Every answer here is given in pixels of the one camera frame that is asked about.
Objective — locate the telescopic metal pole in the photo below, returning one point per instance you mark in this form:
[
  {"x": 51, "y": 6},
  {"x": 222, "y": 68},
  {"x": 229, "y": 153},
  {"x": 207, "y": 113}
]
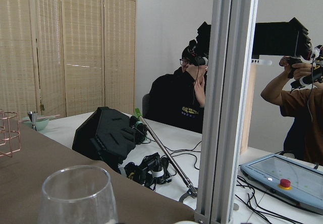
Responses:
[{"x": 192, "y": 191}]

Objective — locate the copper wire bottle basket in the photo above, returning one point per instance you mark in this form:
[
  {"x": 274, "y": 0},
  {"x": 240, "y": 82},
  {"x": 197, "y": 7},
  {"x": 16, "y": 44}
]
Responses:
[{"x": 10, "y": 133}]

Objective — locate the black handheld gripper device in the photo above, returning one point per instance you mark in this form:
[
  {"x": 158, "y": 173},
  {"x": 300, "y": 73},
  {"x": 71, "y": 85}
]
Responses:
[{"x": 153, "y": 170}]

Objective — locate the steel jigger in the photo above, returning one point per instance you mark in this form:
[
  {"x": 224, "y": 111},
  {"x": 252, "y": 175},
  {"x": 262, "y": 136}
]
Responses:
[{"x": 33, "y": 118}]

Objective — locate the black equipment case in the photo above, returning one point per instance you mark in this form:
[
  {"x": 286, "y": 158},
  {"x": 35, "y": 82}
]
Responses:
[{"x": 107, "y": 136}]

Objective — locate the clear wine glass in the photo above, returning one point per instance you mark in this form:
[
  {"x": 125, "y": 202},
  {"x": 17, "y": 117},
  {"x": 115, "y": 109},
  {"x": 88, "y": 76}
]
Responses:
[{"x": 78, "y": 194}]

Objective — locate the green bowl on side table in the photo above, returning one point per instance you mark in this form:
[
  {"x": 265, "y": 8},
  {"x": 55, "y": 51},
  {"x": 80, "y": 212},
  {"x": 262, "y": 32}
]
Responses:
[{"x": 41, "y": 121}]

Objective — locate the person in brown shirt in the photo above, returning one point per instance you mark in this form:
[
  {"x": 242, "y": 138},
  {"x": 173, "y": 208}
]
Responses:
[{"x": 304, "y": 138}]

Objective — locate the aluminium frame post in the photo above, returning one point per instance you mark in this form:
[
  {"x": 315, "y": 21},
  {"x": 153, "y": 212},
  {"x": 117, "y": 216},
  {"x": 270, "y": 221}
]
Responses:
[{"x": 231, "y": 42}]

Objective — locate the blue teach pendant tablet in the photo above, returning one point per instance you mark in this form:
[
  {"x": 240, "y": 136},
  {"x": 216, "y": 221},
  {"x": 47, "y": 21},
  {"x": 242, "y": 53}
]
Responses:
[{"x": 289, "y": 179}]

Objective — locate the person in black hoodie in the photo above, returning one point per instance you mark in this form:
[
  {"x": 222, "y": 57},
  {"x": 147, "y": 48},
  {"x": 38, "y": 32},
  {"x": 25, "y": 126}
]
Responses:
[{"x": 178, "y": 99}]

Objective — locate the white rabbit tray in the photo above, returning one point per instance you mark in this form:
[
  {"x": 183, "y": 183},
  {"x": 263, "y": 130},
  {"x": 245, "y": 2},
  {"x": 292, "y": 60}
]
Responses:
[{"x": 186, "y": 222}]

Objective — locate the bamboo folding screen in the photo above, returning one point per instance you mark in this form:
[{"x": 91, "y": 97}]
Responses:
[{"x": 68, "y": 57}]

